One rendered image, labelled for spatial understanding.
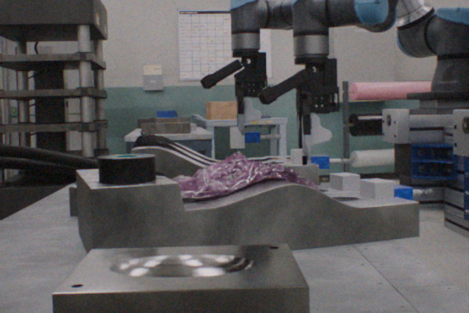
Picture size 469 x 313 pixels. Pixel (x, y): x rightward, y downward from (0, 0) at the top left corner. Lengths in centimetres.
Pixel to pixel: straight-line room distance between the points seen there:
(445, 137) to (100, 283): 129
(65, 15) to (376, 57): 413
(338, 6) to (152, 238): 64
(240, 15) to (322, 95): 38
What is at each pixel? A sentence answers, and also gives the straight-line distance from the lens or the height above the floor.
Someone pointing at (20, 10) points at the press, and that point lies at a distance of 527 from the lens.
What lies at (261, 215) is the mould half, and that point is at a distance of 87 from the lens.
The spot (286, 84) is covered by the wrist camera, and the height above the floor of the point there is 105.
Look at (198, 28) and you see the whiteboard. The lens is 779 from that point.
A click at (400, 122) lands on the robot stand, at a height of 96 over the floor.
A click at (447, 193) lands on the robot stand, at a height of 77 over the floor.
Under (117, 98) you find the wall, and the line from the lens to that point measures 775.
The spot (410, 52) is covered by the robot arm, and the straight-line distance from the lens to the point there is 188.
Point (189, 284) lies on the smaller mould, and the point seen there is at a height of 87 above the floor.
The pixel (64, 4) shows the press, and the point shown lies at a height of 187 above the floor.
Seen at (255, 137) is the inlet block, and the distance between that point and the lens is 156.
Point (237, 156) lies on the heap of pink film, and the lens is 105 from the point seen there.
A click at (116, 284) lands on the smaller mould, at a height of 87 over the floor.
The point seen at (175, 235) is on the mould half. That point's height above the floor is 84.
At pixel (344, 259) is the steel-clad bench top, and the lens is 86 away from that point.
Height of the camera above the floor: 101
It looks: 3 degrees down
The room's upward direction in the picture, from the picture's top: 1 degrees counter-clockwise
